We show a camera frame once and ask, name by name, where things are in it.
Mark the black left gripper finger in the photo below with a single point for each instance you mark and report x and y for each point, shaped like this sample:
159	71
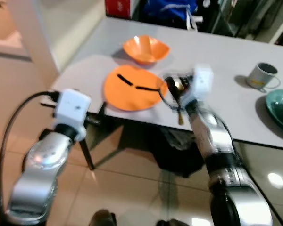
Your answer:
103	110

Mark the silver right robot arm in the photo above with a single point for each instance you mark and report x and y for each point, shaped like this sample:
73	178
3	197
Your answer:
221	155

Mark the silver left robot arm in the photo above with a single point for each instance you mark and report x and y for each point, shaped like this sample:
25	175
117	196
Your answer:
37	165

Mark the orange plate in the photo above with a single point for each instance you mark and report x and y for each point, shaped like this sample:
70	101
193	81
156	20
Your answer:
125	96

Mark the thin black strip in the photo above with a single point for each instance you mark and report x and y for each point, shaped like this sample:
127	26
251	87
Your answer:
125	80
145	88

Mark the black table leg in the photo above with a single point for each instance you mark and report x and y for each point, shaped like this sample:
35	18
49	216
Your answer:
87	155

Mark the orange bowl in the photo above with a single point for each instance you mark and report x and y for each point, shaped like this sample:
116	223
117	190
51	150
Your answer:
146	47

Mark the black bin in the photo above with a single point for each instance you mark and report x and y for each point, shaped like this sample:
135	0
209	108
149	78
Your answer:
177	150

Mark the grey mug yellow print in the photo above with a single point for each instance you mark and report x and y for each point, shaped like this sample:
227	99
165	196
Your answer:
260	75

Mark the teal plate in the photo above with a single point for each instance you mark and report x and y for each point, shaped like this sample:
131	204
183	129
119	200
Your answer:
276	110

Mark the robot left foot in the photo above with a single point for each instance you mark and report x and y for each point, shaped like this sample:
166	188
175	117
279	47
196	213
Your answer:
104	219

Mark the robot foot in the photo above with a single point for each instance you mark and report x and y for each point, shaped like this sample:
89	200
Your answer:
172	223
104	219

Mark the red box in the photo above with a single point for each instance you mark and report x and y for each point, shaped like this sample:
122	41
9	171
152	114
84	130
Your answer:
117	8

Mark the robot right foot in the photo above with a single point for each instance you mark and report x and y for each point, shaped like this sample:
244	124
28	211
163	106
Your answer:
172	223

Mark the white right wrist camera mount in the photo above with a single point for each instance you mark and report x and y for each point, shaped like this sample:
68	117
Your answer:
203	81

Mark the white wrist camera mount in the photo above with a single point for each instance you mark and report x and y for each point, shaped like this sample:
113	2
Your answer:
203	81
71	107

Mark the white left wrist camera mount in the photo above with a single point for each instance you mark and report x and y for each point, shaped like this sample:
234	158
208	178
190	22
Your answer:
71	107

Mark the dark chair frame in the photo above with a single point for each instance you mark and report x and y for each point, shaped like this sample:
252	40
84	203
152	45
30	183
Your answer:
245	19

